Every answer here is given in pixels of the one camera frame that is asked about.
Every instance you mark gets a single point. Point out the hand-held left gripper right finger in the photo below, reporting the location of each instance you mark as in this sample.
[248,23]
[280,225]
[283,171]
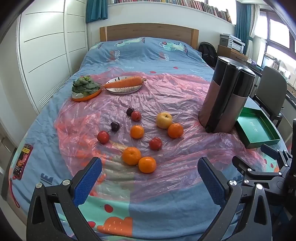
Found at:
[211,183]

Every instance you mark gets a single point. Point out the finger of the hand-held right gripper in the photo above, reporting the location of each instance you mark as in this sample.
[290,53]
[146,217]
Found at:
[240,164]
[269,150]

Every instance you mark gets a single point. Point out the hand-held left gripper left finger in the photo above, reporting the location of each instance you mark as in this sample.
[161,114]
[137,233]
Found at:
[86,183]

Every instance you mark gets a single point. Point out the green tray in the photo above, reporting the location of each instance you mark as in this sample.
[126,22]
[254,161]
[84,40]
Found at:
[252,127]

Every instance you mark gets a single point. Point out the red apple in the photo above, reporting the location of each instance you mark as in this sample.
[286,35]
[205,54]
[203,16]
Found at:
[155,143]
[103,137]
[136,115]

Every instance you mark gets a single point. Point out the orange mandarin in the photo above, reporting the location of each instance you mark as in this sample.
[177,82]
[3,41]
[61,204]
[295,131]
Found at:
[147,164]
[175,130]
[137,131]
[131,156]

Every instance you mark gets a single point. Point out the dark purple plum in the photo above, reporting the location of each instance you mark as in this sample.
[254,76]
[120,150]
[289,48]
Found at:
[129,110]
[115,126]

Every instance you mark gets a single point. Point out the yellow apple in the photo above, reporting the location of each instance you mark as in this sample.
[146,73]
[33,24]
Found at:
[164,120]

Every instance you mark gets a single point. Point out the glass top desk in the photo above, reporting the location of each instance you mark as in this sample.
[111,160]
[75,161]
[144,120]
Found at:
[291,98]

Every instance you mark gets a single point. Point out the black steel electric kettle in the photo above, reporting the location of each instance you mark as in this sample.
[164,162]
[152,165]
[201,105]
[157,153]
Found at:
[222,104]

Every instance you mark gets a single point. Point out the grey chair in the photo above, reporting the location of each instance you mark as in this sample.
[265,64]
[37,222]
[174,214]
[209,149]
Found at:
[270,85]

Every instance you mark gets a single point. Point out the phone in red case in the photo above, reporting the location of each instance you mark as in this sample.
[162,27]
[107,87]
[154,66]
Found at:
[22,162]

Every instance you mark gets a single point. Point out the orange plate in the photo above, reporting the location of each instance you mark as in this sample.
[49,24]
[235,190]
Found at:
[85,98]

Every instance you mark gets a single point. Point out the pink plastic sheet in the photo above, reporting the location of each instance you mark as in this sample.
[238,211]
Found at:
[175,92]

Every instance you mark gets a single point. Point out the green bok choy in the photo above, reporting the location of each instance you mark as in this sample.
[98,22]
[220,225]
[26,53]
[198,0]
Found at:
[84,85]

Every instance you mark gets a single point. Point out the wooden dresser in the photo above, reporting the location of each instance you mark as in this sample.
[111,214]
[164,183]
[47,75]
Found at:
[231,54]

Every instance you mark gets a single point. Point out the carrot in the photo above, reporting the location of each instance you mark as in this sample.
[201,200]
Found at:
[124,82]

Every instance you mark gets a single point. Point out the white printer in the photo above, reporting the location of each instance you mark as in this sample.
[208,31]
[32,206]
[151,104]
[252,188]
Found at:
[235,44]

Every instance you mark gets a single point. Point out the black backpack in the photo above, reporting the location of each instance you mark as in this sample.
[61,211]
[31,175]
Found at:
[207,53]

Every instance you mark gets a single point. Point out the window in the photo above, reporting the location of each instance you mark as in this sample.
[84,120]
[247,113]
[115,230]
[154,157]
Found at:
[277,25]

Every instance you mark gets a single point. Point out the teal curtain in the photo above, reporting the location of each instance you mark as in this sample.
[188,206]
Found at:
[242,20]
[96,10]

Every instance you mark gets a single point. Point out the white wardrobe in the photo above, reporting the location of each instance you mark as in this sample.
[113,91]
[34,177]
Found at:
[46,46]

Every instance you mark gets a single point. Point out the row of books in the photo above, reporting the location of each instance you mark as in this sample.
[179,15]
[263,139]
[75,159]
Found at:
[203,5]

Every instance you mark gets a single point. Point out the wooden headboard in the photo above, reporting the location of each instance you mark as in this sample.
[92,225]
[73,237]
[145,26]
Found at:
[148,31]

